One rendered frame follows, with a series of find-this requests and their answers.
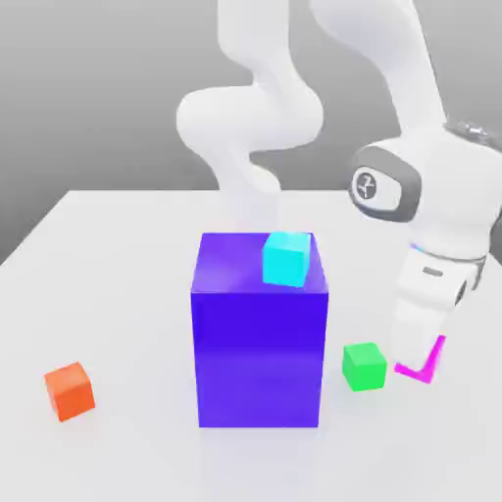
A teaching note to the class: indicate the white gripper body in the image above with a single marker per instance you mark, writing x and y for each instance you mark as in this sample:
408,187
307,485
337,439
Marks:
427,286

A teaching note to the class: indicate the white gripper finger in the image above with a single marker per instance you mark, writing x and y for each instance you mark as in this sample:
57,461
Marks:
417,337

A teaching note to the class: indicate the small magenta cube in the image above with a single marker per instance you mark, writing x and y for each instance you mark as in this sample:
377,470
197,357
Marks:
415,374

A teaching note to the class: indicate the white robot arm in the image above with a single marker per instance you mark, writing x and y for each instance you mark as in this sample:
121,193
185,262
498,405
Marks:
251,117

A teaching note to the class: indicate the small green cube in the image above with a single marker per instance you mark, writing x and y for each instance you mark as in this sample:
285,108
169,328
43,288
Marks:
364,366

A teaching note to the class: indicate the small cyan cube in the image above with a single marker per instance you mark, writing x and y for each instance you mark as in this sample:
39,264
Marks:
284,261

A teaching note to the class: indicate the small orange cube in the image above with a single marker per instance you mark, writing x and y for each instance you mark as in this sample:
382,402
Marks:
70,392

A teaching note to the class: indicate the large blue box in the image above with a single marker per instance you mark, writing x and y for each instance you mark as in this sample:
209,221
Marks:
259,353

